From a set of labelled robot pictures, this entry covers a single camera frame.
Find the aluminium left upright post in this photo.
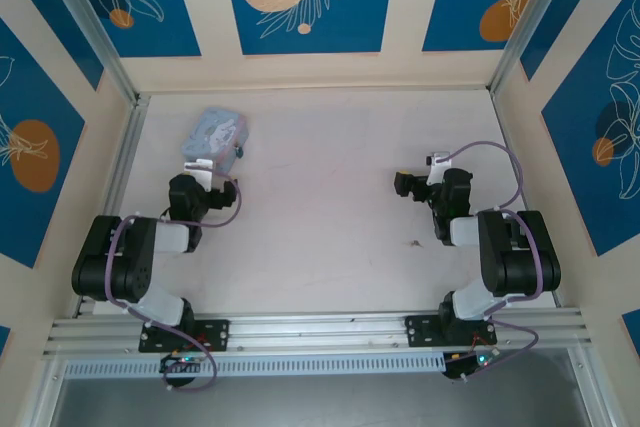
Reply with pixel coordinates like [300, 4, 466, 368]
[34, 0, 141, 106]

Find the light blue cartoon tin box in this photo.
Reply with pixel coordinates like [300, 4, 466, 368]
[178, 105, 250, 174]

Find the long aluminium base rail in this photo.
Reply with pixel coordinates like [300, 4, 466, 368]
[42, 307, 595, 362]

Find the aluminium upright post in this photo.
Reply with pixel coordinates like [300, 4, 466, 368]
[488, 0, 585, 98]
[34, 0, 141, 106]

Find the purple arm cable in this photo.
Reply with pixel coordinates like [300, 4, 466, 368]
[434, 140, 546, 381]
[104, 170, 245, 393]

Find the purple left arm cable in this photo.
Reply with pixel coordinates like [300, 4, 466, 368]
[104, 170, 245, 393]

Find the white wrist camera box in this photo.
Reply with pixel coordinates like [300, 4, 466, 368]
[182, 158, 215, 193]
[426, 150, 454, 186]

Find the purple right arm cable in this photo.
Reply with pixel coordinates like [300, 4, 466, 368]
[434, 140, 546, 381]

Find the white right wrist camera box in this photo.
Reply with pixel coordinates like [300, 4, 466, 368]
[426, 150, 454, 186]

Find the aluminium left side rail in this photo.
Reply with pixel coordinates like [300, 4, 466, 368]
[73, 94, 151, 318]

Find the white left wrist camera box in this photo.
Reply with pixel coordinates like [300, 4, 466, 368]
[182, 158, 215, 193]

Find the grey metal sheet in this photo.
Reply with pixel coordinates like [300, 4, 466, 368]
[47, 346, 606, 427]

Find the aluminium right upright post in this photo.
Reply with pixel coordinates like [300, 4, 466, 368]
[488, 0, 585, 98]

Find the grey slotted cable duct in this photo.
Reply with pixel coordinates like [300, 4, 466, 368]
[62, 351, 450, 381]

